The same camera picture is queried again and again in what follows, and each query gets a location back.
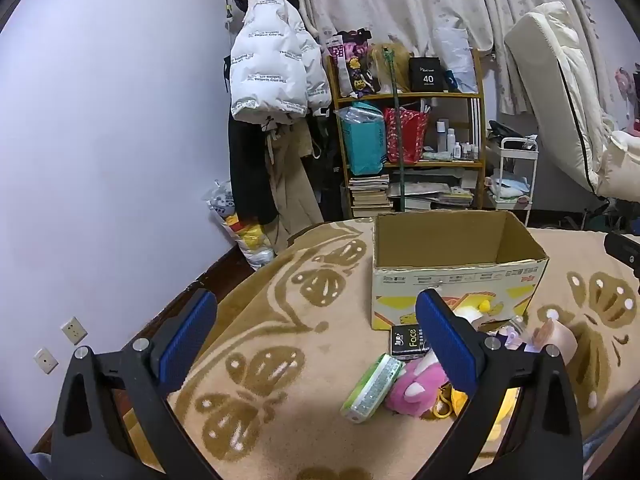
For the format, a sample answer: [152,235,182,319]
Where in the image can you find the floral curtain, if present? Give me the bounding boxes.
[280,0,616,116]

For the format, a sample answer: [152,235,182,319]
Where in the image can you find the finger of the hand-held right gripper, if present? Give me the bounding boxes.
[603,231,640,287]

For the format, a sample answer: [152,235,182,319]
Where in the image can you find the black box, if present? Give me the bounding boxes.
[407,56,448,93]

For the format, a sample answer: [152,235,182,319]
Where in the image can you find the green tissue pack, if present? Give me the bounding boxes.
[340,353,405,424]

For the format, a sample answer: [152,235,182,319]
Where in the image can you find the purple black printed bag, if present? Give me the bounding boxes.
[326,30,381,100]

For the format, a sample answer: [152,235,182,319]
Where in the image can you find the plastic bag of toys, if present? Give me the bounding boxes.
[204,180,276,268]

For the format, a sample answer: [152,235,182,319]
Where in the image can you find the white plastic bag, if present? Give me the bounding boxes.
[432,22,476,95]

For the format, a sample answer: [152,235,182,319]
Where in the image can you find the beige printed blanket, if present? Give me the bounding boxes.
[117,216,640,480]

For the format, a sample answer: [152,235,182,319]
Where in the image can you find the blonde wig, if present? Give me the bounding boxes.
[367,41,413,95]

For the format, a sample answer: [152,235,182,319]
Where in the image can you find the white utility cart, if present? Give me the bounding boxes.
[485,135,540,226]

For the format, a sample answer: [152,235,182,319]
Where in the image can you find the light blue cloth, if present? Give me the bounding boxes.
[490,175,530,198]

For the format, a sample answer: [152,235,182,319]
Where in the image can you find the white mattress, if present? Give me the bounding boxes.
[504,1,640,201]

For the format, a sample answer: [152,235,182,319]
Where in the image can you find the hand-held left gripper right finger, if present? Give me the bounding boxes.
[415,287,586,480]

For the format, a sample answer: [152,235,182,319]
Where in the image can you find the black hanging garment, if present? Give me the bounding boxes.
[307,110,346,223]

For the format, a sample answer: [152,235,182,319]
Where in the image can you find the pile of papers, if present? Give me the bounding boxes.
[400,167,478,212]

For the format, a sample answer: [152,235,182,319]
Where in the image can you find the red bag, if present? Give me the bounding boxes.
[382,107,430,165]

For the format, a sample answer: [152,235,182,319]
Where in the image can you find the stack of books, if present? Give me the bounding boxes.
[347,174,393,220]

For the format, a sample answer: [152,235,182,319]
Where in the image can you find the teal bag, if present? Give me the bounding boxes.
[336,102,387,176]

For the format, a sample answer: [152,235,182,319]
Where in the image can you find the purple haired plush doll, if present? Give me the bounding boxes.
[492,316,533,356]

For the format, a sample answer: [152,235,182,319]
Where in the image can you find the green pole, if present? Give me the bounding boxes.
[382,46,408,213]

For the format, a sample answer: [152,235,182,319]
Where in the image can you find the beige trousers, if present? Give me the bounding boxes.
[260,120,326,253]

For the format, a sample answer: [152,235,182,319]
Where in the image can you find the white yellow plush toy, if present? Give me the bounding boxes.
[452,300,507,333]

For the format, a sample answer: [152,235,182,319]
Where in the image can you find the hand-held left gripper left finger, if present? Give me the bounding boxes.
[50,287,219,480]

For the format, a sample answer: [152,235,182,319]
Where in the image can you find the black tissue pack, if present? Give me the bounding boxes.
[389,324,432,362]

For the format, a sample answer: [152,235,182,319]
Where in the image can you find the black coat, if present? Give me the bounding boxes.
[227,107,281,226]

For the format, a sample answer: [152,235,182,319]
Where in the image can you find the pink plush toy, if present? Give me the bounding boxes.
[385,350,453,418]

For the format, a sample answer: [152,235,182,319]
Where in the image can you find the wooden shelf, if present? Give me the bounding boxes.
[325,49,488,221]

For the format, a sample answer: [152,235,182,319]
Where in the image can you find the wall socket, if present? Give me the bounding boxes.
[33,347,59,375]
[60,316,88,346]

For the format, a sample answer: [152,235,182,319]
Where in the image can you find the cardboard box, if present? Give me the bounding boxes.
[371,210,550,332]

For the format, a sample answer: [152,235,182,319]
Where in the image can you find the white puffer jacket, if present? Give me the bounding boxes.
[229,0,332,123]

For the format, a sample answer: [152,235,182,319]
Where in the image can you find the group of small bottles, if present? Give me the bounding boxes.
[435,119,481,160]

